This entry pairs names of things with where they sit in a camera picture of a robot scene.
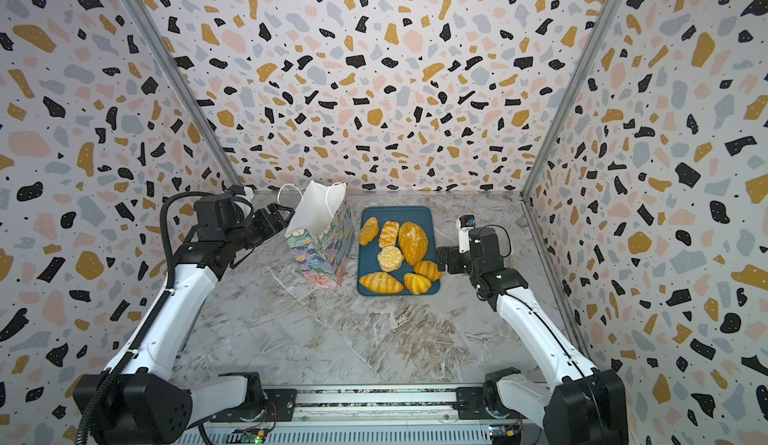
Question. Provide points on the left corner aluminium post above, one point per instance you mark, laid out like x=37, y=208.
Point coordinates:
x=143, y=21

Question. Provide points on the floral paper bag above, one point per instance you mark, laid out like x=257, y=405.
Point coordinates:
x=320, y=232

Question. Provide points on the large oval brown bread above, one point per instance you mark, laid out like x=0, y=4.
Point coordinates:
x=413, y=242

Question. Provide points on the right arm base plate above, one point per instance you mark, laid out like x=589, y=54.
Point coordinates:
x=472, y=403

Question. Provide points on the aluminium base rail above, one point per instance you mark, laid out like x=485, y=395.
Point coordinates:
x=371, y=414

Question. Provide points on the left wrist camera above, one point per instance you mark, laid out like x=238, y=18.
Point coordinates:
x=243, y=191

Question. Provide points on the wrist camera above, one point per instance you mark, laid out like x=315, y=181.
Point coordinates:
x=243, y=191
x=464, y=224

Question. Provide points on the teal rectangular tray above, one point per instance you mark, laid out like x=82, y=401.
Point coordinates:
x=368, y=263

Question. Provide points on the round pale bread bun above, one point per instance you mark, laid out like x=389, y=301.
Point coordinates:
x=390, y=259

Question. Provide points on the small oval bread roll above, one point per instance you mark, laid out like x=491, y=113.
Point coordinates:
x=369, y=231

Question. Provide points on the corner aluminium post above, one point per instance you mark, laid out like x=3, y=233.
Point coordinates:
x=582, y=69
x=143, y=21

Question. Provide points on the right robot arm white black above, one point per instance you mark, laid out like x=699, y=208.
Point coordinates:
x=579, y=403

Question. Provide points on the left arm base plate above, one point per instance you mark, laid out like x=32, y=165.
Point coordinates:
x=277, y=405

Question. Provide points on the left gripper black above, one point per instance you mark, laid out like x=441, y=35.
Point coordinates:
x=275, y=216

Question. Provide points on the shell shaped bread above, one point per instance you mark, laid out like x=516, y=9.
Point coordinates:
x=428, y=269
x=417, y=284

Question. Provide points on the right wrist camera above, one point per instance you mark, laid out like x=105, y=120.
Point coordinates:
x=464, y=224

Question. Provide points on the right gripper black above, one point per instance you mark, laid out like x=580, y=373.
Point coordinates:
x=454, y=258

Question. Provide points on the striped glazed bread loaf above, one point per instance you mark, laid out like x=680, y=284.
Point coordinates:
x=389, y=234

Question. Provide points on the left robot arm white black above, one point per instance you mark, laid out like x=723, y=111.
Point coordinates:
x=132, y=401

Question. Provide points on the croissant shaped bread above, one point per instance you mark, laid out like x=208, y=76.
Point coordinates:
x=381, y=283

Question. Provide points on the right corner aluminium post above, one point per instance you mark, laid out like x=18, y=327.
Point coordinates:
x=582, y=69

